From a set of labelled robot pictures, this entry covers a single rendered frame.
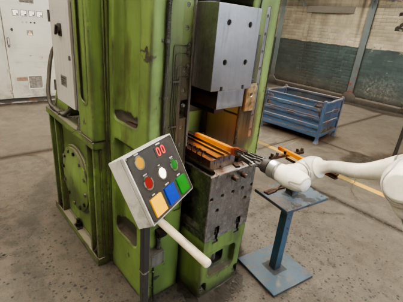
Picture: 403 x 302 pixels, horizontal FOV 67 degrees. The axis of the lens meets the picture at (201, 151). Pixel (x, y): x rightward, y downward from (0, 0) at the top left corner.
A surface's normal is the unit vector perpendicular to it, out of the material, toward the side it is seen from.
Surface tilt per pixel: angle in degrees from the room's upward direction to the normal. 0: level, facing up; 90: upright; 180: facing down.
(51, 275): 0
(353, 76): 90
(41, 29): 90
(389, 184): 84
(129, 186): 90
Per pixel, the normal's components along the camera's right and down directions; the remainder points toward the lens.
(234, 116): -0.75, 0.19
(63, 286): 0.09, -0.92
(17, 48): 0.65, 0.35
